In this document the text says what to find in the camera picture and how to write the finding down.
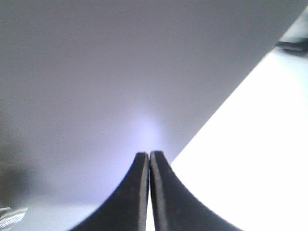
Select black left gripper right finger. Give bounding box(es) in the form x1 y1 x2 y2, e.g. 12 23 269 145
150 151 240 231

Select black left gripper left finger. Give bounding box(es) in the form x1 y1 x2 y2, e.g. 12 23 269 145
72 153 149 231

